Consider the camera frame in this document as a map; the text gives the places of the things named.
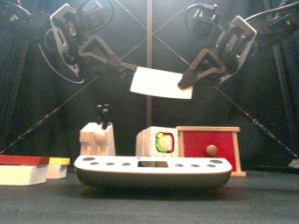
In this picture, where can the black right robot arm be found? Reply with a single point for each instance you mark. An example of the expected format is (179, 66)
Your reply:
(277, 22)

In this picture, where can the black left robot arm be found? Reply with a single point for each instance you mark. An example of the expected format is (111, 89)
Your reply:
(17, 16)

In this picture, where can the red wooden drawer box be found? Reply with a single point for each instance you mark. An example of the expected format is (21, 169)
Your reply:
(205, 140)

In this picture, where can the white and black scale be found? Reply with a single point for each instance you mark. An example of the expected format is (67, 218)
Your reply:
(151, 173)

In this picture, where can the small white edge object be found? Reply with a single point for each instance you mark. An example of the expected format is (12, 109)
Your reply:
(295, 163)

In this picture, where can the yellow topped toy nigiri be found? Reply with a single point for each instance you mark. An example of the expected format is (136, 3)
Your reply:
(57, 167)

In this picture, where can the red topped toy nigiri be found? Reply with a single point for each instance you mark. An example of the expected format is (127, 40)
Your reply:
(21, 170)

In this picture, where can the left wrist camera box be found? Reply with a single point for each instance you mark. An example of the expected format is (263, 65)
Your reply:
(95, 18)

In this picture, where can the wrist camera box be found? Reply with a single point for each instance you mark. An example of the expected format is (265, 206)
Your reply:
(201, 24)
(95, 18)

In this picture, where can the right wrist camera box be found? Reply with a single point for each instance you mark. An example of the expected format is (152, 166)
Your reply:
(201, 24)

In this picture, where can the grey vertical frame pole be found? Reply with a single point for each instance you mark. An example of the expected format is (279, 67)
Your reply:
(148, 35)

